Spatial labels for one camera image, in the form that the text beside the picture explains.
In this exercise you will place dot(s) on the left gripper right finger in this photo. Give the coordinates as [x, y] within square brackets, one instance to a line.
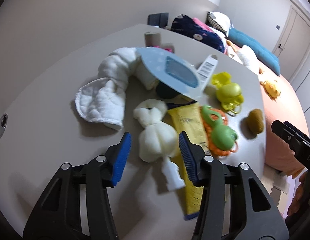
[235, 204]

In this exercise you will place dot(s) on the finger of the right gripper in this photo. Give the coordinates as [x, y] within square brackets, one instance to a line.
[296, 130]
[297, 144]

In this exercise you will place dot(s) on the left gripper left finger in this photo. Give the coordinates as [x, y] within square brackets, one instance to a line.
[56, 214]

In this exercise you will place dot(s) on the brown round nut ball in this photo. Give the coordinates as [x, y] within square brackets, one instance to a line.
[255, 121]

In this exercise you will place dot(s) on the green orange plastic toy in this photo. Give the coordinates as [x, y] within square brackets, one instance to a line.
[222, 139]

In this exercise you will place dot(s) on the yellow plastic toy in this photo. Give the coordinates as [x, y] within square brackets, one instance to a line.
[228, 93]

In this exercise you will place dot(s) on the yellow plastic wrapper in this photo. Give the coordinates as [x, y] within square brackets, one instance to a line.
[187, 118]

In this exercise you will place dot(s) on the white barcode paper box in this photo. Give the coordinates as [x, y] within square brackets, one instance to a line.
[206, 69]

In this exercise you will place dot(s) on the white cloth towel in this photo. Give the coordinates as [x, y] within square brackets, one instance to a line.
[103, 99]

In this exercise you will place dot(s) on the light blue lidded cup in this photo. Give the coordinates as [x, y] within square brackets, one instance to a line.
[172, 70]

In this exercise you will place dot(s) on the person right hand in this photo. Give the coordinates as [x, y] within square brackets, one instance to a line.
[295, 204]

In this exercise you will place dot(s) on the orange covered bed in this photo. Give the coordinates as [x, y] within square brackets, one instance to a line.
[283, 112]

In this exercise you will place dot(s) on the colourful foam floor mat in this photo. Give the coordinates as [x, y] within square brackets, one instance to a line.
[281, 188]

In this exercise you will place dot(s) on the white wardrobe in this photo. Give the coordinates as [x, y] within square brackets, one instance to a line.
[301, 84]

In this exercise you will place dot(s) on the yellow chick plush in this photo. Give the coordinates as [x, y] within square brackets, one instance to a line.
[271, 88]

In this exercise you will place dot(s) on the teal long pillow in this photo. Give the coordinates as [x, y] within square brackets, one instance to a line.
[262, 54]

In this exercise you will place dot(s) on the room door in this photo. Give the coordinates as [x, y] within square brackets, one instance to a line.
[294, 44]

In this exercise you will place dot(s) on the white goose plush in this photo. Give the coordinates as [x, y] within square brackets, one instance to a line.
[243, 55]

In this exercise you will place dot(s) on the checkered white pillow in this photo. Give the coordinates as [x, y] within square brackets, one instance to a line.
[219, 21]

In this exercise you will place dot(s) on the pink garment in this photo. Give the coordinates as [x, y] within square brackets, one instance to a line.
[205, 26]

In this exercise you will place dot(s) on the navy blue patterned blanket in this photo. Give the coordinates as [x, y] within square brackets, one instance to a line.
[189, 27]

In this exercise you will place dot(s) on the grey cable grommet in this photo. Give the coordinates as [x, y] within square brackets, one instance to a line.
[3, 123]

